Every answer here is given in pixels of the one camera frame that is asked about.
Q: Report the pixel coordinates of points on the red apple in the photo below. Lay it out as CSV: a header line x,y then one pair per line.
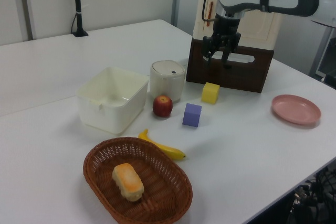
x,y
162,107

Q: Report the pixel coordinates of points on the cream square plastic container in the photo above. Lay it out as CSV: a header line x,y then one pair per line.
x,y
105,119

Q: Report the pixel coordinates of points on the purple cube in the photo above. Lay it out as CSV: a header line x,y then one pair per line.
x,y
191,116

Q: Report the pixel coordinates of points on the cream cabinet with brown base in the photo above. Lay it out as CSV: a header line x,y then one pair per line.
x,y
262,30

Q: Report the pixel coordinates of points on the white tray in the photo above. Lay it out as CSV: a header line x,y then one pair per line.
x,y
244,58

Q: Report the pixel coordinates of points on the brown wicker basket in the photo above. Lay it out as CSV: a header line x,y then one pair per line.
x,y
162,203

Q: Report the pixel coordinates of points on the dark brown wooden drawer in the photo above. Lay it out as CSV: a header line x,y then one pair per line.
x,y
244,77

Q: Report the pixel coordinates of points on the pink plate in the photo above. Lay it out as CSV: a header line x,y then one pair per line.
x,y
296,108

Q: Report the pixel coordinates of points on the small white lidded bin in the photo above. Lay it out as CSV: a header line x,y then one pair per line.
x,y
168,82

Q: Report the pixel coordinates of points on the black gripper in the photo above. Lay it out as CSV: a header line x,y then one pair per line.
x,y
227,27

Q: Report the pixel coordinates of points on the yellow cube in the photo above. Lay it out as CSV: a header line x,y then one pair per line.
x,y
210,94

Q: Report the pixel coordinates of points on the toasted bread loaf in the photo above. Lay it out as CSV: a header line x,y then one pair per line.
x,y
127,179

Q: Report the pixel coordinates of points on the yellow banana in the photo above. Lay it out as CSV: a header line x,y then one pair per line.
x,y
170,151

